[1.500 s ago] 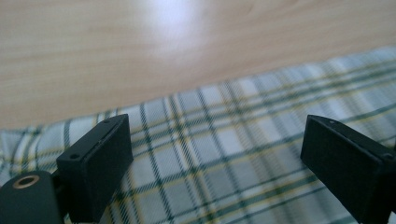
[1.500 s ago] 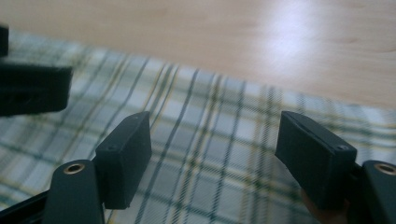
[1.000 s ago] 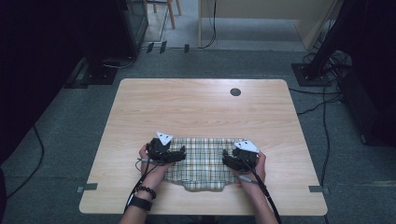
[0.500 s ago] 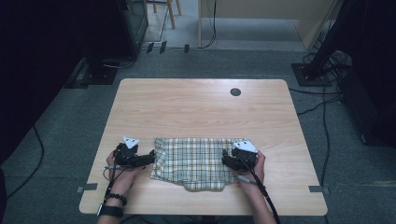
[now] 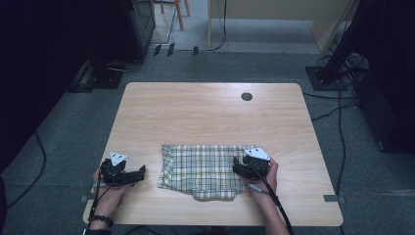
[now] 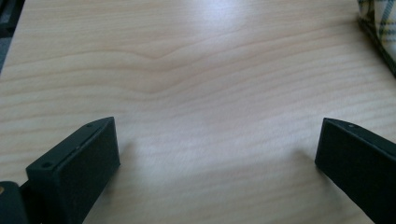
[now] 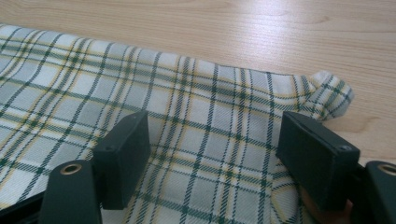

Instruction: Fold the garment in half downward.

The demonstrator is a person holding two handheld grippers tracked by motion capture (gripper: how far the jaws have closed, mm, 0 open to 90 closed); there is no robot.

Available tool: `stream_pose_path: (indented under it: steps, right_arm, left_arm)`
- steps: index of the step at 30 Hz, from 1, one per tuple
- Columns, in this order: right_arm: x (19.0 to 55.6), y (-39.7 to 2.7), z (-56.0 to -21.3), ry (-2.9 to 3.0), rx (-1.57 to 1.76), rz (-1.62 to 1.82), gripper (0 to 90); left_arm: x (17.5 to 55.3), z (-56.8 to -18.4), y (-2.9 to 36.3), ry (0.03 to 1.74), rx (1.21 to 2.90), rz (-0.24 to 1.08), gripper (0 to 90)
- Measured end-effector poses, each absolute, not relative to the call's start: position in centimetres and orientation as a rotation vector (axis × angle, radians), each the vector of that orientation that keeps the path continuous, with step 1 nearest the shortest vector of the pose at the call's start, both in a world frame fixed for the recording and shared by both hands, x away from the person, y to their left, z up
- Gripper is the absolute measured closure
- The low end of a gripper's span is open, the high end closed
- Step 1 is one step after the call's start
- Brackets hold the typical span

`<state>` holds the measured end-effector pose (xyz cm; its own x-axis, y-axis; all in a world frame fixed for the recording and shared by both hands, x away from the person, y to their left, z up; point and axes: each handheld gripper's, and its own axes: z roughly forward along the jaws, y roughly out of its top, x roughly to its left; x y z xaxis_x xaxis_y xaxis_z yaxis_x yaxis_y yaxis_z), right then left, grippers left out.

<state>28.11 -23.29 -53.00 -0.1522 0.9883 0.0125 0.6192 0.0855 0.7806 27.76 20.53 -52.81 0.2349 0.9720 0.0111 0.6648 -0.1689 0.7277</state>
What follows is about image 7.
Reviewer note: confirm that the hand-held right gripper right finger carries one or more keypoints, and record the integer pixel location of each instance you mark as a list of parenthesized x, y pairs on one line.
[(314, 155)]

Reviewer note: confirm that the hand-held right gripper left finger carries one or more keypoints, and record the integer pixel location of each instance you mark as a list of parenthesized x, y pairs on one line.
[(124, 155)]

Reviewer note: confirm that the plaid button-up shirt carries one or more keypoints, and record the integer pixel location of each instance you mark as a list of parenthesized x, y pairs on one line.
[(202, 124)]

